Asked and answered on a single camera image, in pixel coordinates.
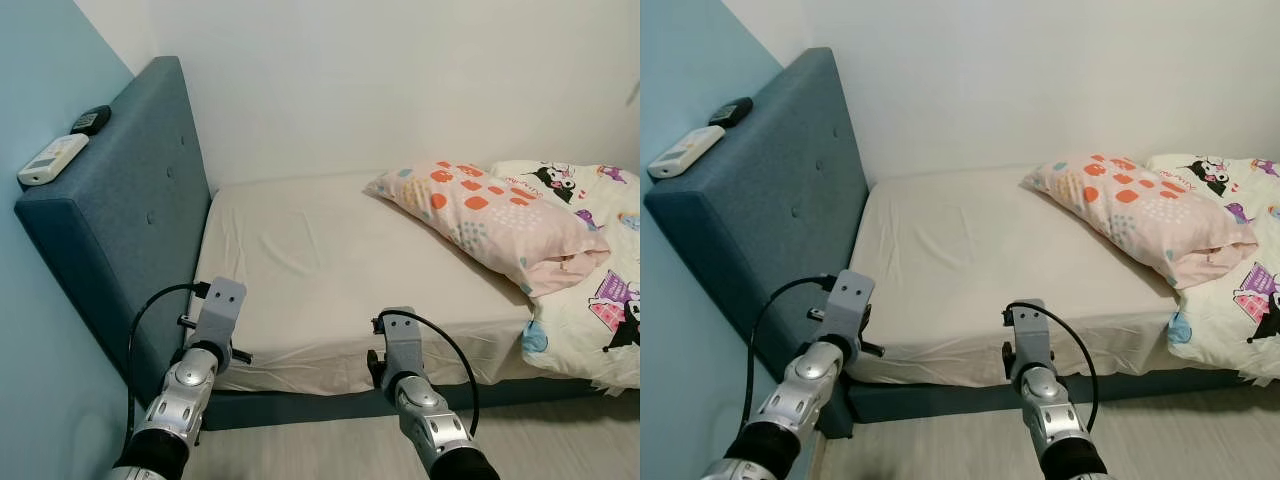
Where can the blue upholstered headboard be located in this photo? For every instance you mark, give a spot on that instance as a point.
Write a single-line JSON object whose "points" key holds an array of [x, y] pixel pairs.
{"points": [[130, 220], [780, 220]]}

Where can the beige sheeted mattress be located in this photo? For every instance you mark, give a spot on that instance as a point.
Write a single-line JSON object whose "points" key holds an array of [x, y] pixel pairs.
{"points": [[330, 270], [980, 260]]}

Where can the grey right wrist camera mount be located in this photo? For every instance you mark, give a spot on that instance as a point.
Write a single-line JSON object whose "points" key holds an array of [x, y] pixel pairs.
{"points": [[402, 345], [1032, 338]]}

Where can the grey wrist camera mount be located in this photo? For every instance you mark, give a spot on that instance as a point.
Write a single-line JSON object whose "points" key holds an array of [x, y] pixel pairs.
{"points": [[850, 305], [1032, 338], [402, 345], [220, 310]]}

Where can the black remote control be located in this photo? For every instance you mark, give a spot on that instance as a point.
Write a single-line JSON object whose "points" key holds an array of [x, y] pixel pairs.
{"points": [[732, 112], [92, 120]]}

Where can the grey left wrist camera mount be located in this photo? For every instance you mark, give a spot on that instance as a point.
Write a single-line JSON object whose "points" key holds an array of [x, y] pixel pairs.
{"points": [[850, 305], [220, 310]]}

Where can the white remote control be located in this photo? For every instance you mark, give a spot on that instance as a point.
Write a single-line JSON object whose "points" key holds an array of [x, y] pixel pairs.
{"points": [[685, 152], [52, 160]]}

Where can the pink pillow with orange patches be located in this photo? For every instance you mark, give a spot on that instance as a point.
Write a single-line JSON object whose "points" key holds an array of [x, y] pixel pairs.
{"points": [[480, 215], [1135, 208]]}

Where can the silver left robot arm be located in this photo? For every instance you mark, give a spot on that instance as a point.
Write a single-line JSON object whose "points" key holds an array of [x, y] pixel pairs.
{"points": [[800, 390], [180, 390]]}

